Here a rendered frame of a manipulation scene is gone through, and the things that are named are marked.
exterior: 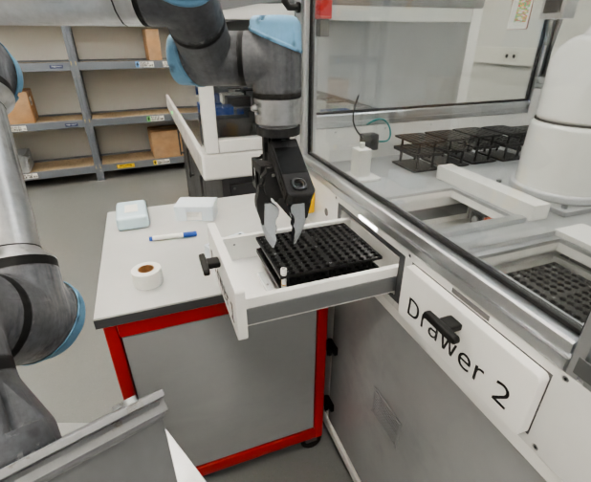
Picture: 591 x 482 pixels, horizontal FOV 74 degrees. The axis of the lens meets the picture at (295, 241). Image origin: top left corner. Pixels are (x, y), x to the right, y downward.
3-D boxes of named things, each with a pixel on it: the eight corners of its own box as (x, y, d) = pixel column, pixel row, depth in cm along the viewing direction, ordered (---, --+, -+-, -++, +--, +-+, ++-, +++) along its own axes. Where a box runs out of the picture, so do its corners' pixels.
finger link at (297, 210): (298, 229, 77) (292, 185, 73) (310, 241, 72) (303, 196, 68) (284, 232, 77) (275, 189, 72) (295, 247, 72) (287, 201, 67)
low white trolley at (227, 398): (152, 515, 120) (92, 319, 85) (145, 371, 172) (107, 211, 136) (325, 453, 138) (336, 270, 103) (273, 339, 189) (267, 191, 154)
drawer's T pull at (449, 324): (453, 346, 58) (454, 339, 57) (422, 317, 64) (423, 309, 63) (472, 340, 59) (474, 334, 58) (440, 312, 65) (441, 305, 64)
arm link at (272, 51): (247, 16, 60) (302, 16, 60) (251, 93, 65) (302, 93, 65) (239, 14, 53) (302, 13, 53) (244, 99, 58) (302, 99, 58)
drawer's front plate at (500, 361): (517, 437, 54) (540, 379, 48) (397, 312, 78) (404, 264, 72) (527, 432, 54) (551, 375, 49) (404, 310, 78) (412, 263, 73)
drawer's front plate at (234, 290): (239, 342, 70) (234, 292, 65) (211, 263, 94) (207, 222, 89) (249, 339, 71) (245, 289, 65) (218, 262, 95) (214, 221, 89)
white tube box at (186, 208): (175, 221, 129) (173, 207, 127) (182, 210, 137) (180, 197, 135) (213, 221, 129) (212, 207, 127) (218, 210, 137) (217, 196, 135)
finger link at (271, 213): (267, 235, 75) (272, 190, 72) (276, 250, 71) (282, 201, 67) (251, 236, 74) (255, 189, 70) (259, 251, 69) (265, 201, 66)
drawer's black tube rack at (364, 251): (280, 304, 77) (280, 276, 74) (256, 261, 92) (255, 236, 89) (379, 282, 84) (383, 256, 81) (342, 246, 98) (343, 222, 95)
